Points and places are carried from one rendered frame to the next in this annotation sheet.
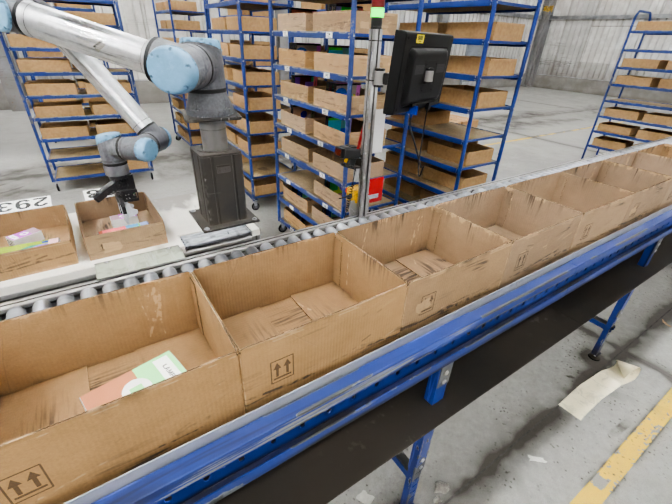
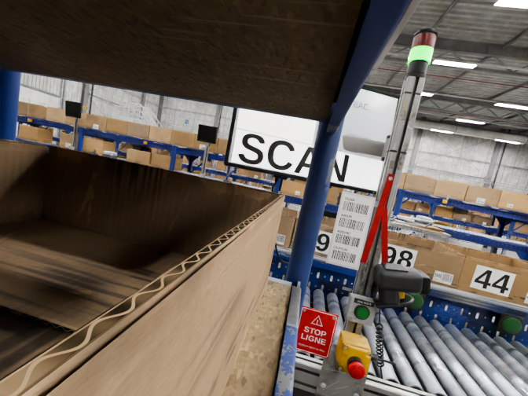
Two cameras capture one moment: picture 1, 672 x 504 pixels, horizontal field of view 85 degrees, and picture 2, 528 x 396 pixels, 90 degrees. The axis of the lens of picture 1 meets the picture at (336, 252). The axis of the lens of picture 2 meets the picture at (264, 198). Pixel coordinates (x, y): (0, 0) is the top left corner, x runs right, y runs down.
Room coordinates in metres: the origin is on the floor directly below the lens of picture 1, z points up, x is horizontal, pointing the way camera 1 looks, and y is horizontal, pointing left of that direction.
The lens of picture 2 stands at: (2.42, 0.14, 1.26)
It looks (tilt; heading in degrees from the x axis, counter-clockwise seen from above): 6 degrees down; 224
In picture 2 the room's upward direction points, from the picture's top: 11 degrees clockwise
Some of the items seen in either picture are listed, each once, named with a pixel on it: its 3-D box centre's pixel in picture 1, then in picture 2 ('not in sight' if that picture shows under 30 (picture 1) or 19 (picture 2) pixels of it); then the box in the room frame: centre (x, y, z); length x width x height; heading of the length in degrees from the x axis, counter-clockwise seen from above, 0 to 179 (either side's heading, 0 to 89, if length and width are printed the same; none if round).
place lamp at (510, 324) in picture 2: not in sight; (511, 326); (0.85, 0.21, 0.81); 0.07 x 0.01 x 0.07; 125
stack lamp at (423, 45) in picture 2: (377, 8); (421, 50); (1.70, -0.12, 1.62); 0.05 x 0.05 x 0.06
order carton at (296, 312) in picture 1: (299, 306); (486, 273); (0.68, 0.08, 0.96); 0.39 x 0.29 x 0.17; 125
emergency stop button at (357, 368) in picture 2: not in sight; (355, 366); (1.79, -0.06, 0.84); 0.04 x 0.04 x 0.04; 35
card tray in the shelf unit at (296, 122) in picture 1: (310, 119); not in sight; (2.84, 0.23, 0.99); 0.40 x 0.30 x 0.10; 33
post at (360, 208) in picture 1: (366, 142); (372, 249); (1.71, -0.12, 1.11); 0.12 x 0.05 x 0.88; 125
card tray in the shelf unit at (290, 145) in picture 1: (311, 146); not in sight; (2.84, 0.22, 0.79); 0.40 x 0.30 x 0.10; 36
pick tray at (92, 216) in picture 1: (120, 222); not in sight; (1.40, 0.92, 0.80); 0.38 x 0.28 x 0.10; 36
